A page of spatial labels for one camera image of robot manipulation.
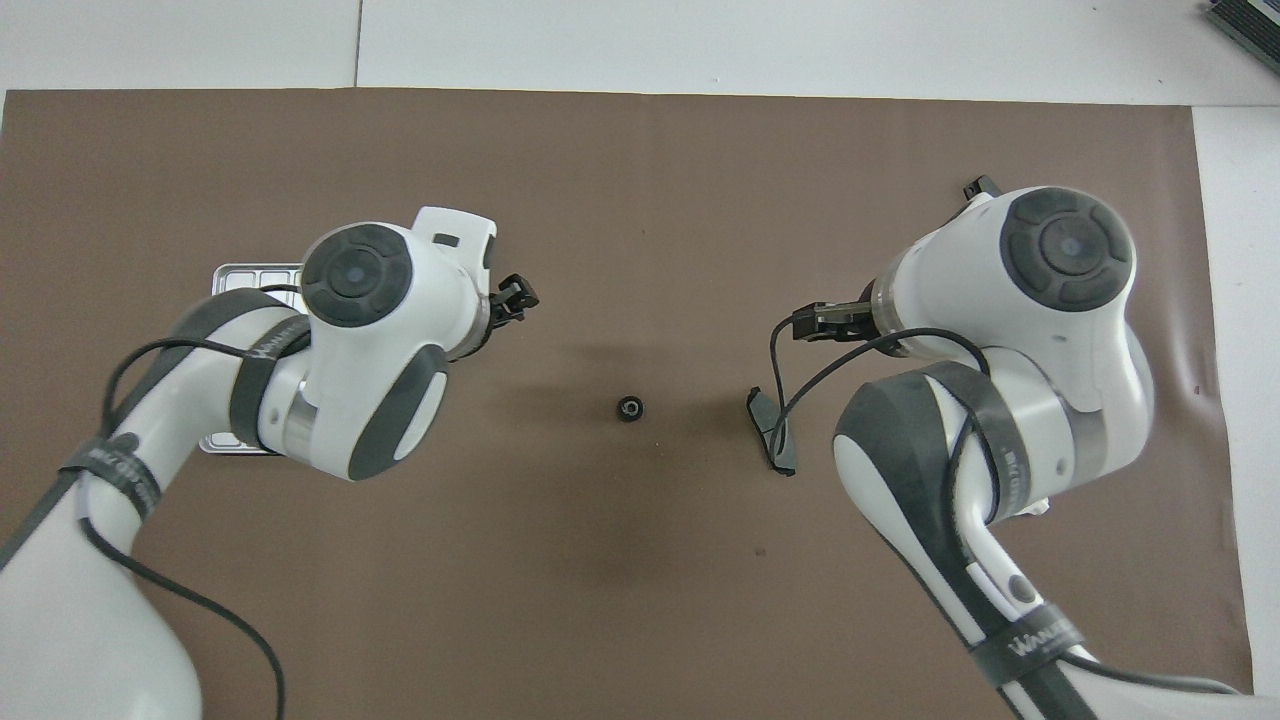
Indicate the dark grey brake pad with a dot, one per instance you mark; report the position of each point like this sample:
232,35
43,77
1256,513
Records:
980,187
760,408

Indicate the grey ribbed device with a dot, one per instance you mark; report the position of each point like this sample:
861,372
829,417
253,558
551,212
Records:
1250,22

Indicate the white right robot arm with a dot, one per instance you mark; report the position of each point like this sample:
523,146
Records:
950,270

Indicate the brown paper table mat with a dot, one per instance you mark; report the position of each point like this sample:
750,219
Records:
620,200

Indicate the large black bearing gear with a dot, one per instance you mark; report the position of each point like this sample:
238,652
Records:
629,408

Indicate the silver metal tray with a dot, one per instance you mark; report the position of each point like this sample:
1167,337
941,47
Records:
250,275

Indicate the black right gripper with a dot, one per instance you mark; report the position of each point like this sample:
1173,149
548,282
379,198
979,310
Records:
835,322

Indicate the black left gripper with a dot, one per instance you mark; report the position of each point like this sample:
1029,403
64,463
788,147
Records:
503,308

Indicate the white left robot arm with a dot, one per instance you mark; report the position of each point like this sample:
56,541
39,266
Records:
450,290

